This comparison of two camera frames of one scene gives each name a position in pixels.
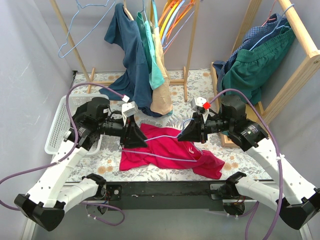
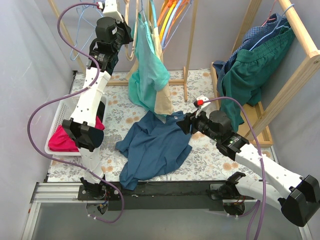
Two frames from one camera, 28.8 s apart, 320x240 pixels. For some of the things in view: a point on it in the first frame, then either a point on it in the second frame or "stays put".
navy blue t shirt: [134, 84] -> [155, 144]
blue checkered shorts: [273, 22] stays put
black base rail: [163, 196] stays put
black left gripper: [126, 132] -> [126, 32]
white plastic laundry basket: [61, 123] stays put
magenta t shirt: [164, 148] -> [60, 141]
